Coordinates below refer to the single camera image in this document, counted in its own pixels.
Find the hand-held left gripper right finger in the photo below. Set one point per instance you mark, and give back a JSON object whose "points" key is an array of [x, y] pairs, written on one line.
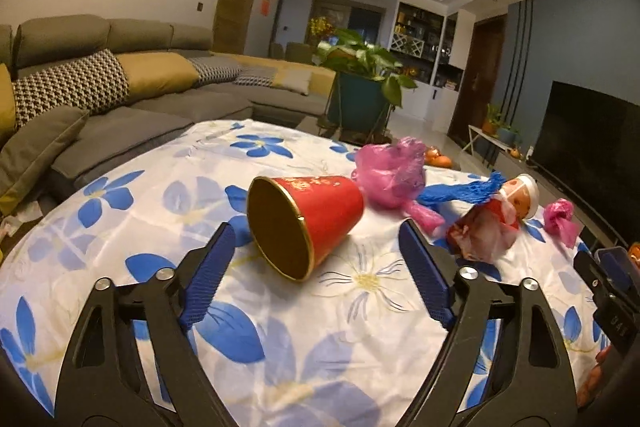
{"points": [[425, 277]]}

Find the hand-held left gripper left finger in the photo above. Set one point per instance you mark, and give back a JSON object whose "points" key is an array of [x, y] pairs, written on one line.
{"points": [[210, 277]]}

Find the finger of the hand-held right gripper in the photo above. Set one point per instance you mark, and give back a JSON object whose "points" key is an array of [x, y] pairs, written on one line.
{"points": [[617, 267], [590, 277]]}

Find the small pink plastic bag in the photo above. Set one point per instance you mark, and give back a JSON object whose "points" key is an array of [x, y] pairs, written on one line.
{"points": [[557, 214]]}

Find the clear red plastic bag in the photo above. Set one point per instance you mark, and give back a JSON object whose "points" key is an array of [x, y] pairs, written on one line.
{"points": [[480, 232]]}

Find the blue foam net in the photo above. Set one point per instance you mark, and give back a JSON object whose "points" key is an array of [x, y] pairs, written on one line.
{"points": [[460, 192]]}

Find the orange white-lidded noodle cup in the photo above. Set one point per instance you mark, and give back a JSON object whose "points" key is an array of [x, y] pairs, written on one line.
{"points": [[522, 202]]}

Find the large pink plastic bag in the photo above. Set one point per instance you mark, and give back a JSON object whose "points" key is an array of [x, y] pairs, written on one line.
{"points": [[385, 177]]}

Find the red paper cup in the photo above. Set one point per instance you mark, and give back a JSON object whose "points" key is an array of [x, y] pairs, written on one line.
{"points": [[325, 212]]}

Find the person's right hand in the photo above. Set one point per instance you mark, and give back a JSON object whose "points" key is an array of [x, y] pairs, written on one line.
{"points": [[595, 377]]}

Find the blue flower tablecloth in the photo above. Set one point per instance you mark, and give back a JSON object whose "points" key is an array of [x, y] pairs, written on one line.
{"points": [[300, 357]]}

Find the black television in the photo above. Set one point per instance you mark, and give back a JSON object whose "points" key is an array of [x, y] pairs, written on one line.
{"points": [[590, 147]]}

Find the white side table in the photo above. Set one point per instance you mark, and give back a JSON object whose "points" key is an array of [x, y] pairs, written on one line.
{"points": [[480, 137]]}

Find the potted plant teal bowl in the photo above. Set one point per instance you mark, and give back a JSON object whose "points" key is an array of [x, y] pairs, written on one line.
{"points": [[507, 136]]}

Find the potted plant orange pot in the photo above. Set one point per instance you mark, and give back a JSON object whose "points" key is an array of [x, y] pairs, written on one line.
{"points": [[491, 124]]}

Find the grey sofa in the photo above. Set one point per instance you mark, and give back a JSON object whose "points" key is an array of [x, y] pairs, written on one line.
{"points": [[165, 117]]}

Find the white display cabinet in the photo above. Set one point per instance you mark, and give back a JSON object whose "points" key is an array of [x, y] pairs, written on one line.
{"points": [[425, 97]]}

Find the pothos plant teal pot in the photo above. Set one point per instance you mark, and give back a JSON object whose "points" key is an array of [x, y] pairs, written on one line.
{"points": [[360, 102]]}

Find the white tissue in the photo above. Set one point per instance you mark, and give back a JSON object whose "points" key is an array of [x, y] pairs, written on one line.
{"points": [[20, 222]]}

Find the dark wooden door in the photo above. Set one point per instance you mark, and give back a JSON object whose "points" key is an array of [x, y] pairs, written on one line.
{"points": [[475, 82]]}

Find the mustard pillow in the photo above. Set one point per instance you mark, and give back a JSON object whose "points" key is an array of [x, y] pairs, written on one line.
{"points": [[155, 74], [6, 107]]}

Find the grey cushion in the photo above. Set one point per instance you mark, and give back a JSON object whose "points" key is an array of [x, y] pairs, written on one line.
{"points": [[35, 152]]}

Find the houndstooth pillow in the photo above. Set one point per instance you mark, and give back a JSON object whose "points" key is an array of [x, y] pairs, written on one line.
{"points": [[70, 87]]}

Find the glass balcony door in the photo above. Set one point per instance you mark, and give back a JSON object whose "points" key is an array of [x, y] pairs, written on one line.
{"points": [[365, 17]]}

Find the yellow flowers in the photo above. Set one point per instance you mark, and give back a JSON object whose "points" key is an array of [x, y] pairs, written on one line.
{"points": [[318, 28]]}

